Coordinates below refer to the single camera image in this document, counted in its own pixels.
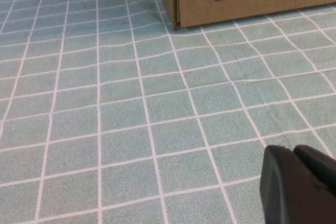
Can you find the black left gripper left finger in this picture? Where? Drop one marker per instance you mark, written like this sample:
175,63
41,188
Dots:
286,195

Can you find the green checked tablecloth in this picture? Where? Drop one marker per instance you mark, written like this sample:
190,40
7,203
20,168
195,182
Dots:
131,103

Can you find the brown cardboard shoe box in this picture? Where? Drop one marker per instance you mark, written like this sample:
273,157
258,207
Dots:
199,6

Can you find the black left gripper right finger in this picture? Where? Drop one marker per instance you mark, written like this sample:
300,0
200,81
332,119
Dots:
319,167

